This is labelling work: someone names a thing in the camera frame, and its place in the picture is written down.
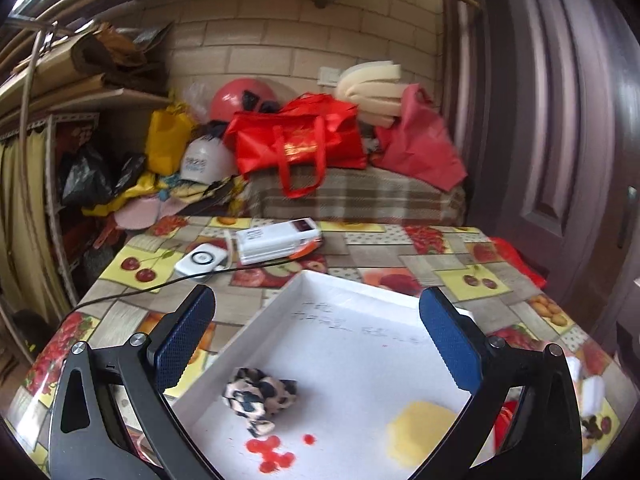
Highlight yellow bag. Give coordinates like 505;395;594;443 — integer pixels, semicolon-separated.
146;105;195;176

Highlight cardboard sheets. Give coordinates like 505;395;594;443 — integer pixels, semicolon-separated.
0;20;176;126

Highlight white helmet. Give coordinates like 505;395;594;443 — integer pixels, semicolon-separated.
180;136;236;183

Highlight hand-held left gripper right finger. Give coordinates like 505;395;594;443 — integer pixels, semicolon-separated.
415;287;585;480

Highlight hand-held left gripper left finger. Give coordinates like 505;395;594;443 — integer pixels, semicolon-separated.
48;284;226;480

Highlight brown panel door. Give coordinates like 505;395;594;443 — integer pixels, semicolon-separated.
480;0;640;311

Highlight white cardboard box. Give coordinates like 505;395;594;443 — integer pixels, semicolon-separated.
172;270;501;480

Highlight red plastic bag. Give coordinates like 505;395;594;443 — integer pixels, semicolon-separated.
372;84;468;192

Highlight plaid covered bench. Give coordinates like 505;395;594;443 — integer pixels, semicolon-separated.
245;162;468;226

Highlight fruit print tablecloth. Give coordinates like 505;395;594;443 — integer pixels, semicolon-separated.
0;214;626;480

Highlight white round charger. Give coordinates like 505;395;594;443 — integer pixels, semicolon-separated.
175;243;230;279

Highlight pink hat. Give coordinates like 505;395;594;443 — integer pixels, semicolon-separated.
115;195;186;228

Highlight red ball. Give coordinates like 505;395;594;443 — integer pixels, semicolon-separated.
209;79;278;122

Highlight yellow curtain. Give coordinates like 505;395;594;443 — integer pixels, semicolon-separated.
0;130;71;321

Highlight yellow sponge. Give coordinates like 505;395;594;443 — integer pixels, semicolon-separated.
387;401;458;467

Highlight red tote bag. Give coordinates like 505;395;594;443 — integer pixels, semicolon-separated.
222;92;368;198

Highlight black plastic bag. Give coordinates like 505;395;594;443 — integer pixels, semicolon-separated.
60;145;146;206

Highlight metal shelf rack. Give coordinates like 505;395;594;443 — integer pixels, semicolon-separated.
0;110;101;311

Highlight leopard print scrunchie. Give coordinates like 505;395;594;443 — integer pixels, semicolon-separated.
222;367;300;437

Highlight black cable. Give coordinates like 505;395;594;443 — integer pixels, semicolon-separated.
75;255;301;311

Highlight beige foam sheets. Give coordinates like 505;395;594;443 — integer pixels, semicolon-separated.
335;60;407;128

